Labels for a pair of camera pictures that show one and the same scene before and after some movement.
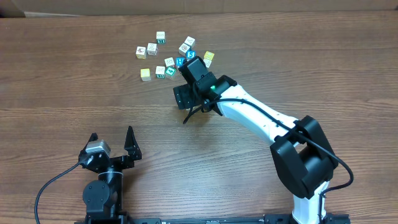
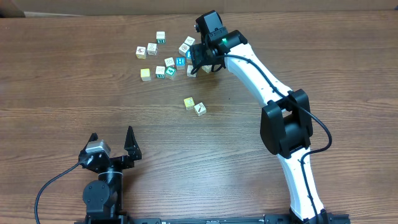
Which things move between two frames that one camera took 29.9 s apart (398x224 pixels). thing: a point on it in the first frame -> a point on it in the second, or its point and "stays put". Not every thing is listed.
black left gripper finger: x=132 y=145 stays put
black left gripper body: x=113 y=160 stays put
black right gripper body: x=181 y=97 -> x=198 y=55
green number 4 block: x=170 y=72 stays put
